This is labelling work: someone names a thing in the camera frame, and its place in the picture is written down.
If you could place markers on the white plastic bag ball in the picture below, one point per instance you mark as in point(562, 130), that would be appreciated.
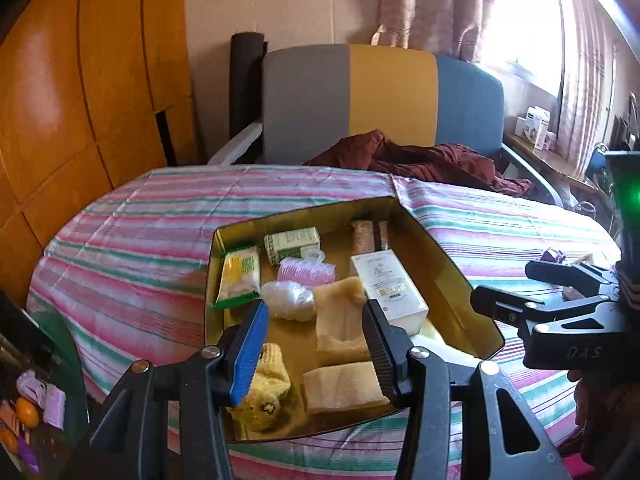
point(287, 300)

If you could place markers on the small white box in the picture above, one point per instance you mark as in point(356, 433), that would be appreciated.
point(522, 126)

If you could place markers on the black rolled mat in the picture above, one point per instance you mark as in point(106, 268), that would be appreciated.
point(245, 85)

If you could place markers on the green yellow snack packet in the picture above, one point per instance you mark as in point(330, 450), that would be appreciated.
point(240, 277)

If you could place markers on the large yellow sponge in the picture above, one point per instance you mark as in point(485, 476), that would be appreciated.
point(340, 320)

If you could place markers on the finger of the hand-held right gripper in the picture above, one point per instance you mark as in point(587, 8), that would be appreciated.
point(550, 272)
point(500, 305)

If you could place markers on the wooden wardrobe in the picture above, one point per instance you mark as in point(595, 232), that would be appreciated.
point(75, 110)

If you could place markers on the brown jacket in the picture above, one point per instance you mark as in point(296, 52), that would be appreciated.
point(435, 160)

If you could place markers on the glass side table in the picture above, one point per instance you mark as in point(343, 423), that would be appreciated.
point(55, 340)

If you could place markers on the pink hair roller pack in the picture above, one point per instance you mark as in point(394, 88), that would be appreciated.
point(300, 272)

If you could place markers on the orange fruit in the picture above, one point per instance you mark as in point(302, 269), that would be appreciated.
point(27, 412)
point(7, 441)

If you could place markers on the small purple object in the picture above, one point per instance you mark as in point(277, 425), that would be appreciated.
point(555, 256)

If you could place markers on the yellow sock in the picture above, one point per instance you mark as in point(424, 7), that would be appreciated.
point(267, 390)

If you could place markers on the blue round appliance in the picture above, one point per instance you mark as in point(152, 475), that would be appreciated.
point(597, 162)

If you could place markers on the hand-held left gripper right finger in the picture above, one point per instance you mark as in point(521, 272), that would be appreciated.
point(380, 355)

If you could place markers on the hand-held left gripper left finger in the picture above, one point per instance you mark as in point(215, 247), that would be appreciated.
point(250, 355)

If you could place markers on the person's right hand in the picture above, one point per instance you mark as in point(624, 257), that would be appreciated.
point(600, 420)

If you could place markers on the small yellow sponge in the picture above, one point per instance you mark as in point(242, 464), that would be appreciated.
point(340, 387)

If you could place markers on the purple plastic object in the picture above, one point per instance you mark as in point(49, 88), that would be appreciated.
point(27, 455)

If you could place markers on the pink quilted blanket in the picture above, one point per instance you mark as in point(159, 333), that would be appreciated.
point(580, 470)

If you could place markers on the window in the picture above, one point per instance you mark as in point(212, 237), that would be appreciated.
point(525, 25)

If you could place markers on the white box with blue label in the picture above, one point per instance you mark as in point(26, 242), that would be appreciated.
point(539, 127)

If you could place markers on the gold tin box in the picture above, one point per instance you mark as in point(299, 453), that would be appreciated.
point(440, 280)

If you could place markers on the green tea box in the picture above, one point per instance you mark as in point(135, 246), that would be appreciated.
point(292, 245)

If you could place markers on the small pink box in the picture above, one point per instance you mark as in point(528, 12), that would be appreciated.
point(551, 141)

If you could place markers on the lilac hair roller pack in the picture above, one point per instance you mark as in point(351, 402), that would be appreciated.
point(47, 400)

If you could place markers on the wooden side desk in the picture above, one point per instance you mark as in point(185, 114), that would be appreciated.
point(550, 160)

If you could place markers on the grey yellow blue armchair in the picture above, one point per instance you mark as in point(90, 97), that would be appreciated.
point(385, 90)

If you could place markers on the beige patterned curtain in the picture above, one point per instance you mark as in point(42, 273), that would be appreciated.
point(430, 5)
point(585, 60)

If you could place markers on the white rectangular box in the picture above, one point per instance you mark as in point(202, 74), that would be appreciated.
point(385, 285)

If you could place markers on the brown wrapped bar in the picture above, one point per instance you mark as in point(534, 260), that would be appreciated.
point(365, 237)

